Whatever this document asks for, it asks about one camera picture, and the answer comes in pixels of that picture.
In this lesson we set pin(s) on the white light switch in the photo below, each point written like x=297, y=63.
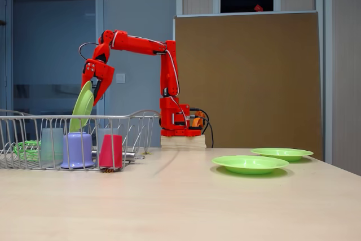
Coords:
x=120, y=78

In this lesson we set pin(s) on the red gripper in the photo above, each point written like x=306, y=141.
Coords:
x=104, y=72

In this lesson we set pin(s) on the green plastic plate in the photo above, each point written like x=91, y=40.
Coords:
x=251, y=164
x=282, y=153
x=81, y=105

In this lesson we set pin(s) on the yellow black striped tape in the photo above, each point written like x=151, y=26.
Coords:
x=108, y=171

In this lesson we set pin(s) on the purple plastic mug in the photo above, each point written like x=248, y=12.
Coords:
x=77, y=150

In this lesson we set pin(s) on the small yellow green tape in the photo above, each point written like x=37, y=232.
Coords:
x=146, y=153

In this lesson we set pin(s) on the wooden base block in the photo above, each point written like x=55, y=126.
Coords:
x=183, y=142

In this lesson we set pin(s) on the grey framed glass door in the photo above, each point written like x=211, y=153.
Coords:
x=56, y=54

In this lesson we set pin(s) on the red plastic cup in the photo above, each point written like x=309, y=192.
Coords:
x=111, y=153

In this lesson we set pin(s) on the small red object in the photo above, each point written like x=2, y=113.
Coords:
x=258, y=7

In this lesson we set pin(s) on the orange table clamp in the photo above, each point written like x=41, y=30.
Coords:
x=198, y=121

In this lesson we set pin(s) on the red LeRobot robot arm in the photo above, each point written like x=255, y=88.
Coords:
x=169, y=83

